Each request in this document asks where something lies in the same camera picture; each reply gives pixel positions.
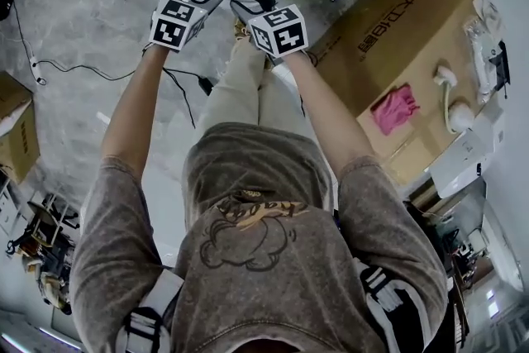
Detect white carton box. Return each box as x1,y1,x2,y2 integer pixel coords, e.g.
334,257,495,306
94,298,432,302
428,110,506,200

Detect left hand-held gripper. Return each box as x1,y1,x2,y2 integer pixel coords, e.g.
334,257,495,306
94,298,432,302
148,0,228,54

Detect pink cloth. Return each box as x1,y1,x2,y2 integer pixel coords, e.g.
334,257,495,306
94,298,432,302
369,83,422,136

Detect backpack strap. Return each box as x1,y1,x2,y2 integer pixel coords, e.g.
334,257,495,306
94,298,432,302
115,267,186,353
356,259,431,353

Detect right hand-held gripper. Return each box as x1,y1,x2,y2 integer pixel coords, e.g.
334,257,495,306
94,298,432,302
229,0,310,66

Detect person's grey printed shirt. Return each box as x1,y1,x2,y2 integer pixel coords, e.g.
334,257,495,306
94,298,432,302
69,122,450,353

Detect clear plastic parts bag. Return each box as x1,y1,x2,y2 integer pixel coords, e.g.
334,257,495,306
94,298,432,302
461,0,510,105

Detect black bracket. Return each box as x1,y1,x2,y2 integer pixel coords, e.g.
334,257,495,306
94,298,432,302
487,39,512,99

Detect person's left forearm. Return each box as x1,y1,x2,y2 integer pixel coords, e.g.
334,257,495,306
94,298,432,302
100,43,171,171

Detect right backpack strap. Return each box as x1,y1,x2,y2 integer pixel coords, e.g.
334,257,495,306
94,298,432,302
356,259,431,353

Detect small cardboard box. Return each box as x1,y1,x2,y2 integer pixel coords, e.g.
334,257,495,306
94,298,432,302
0,70,41,186

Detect black power adapter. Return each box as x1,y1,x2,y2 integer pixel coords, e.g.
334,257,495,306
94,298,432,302
198,75,215,97

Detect white power strip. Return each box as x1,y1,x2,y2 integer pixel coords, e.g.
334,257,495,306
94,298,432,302
28,55,47,87

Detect large cardboard box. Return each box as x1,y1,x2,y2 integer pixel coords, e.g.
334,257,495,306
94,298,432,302
307,0,504,188

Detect person's beige trousers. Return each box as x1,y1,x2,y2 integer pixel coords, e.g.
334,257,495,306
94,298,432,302
193,37,317,140

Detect white brush green handle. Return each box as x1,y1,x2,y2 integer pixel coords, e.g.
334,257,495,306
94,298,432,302
431,64,475,135

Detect black cable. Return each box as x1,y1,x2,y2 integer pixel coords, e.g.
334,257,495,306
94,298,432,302
7,0,207,129

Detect person's shoe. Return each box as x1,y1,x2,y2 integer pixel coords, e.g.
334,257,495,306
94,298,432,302
232,17,254,43

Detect person's right forearm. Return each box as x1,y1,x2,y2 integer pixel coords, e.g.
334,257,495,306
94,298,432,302
282,51,378,175

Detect left backpack strap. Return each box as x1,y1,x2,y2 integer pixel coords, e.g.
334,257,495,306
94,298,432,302
115,267,186,353

